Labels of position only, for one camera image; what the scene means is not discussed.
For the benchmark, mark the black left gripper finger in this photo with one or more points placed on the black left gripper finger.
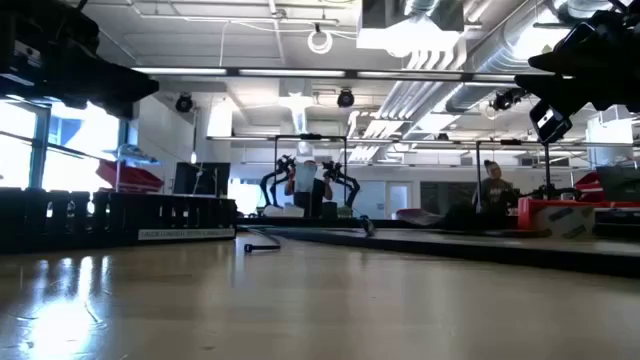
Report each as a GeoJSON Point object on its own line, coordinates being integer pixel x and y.
{"type": "Point", "coordinates": [120, 110]}
{"type": "Point", "coordinates": [122, 85]}

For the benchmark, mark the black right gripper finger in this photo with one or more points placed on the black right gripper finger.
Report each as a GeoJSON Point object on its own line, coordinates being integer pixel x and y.
{"type": "Point", "coordinates": [570, 62]}
{"type": "Point", "coordinates": [560, 90]}

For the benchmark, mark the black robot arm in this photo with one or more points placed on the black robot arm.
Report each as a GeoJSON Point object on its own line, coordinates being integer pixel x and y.
{"type": "Point", "coordinates": [272, 182]}
{"type": "Point", "coordinates": [345, 182]}

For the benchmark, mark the black spot lamp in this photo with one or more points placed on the black spot lamp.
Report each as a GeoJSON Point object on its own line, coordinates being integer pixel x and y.
{"type": "Point", "coordinates": [504, 100]}
{"type": "Point", "coordinates": [345, 98]}
{"type": "Point", "coordinates": [184, 103]}

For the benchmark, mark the red storage bin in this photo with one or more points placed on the red storage bin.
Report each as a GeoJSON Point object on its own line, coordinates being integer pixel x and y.
{"type": "Point", "coordinates": [589, 182]}
{"type": "Point", "coordinates": [130, 177]}

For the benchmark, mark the black computer monitor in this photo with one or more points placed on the black computer monitor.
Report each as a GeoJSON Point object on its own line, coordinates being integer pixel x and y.
{"type": "Point", "coordinates": [200, 179]}

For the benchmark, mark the dark storage crate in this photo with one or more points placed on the dark storage crate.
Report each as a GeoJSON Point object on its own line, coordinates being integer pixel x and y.
{"type": "Point", "coordinates": [620, 182]}

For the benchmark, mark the person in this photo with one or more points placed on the person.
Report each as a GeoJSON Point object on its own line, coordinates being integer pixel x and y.
{"type": "Point", "coordinates": [305, 185]}
{"type": "Point", "coordinates": [492, 192]}

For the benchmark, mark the orange plastic tool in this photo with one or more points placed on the orange plastic tool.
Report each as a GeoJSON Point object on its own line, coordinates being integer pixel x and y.
{"type": "Point", "coordinates": [525, 212]}

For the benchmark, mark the clear plastic bag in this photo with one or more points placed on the clear plastic bag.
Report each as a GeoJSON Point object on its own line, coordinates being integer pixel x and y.
{"type": "Point", "coordinates": [562, 222]}

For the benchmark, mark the ceiling light strip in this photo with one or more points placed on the ceiling light strip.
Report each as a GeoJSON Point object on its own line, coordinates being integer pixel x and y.
{"type": "Point", "coordinates": [290, 73]}

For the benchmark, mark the silver ventilation duct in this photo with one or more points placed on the silver ventilation duct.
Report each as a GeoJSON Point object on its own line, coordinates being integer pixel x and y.
{"type": "Point", "coordinates": [505, 45]}

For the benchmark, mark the black station frame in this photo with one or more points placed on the black station frame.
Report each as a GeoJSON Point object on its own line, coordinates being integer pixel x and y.
{"type": "Point", "coordinates": [310, 136]}
{"type": "Point", "coordinates": [510, 142]}

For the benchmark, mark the black aluminium table frame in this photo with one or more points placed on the black aluminium table frame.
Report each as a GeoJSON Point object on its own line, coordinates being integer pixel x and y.
{"type": "Point", "coordinates": [450, 245]}

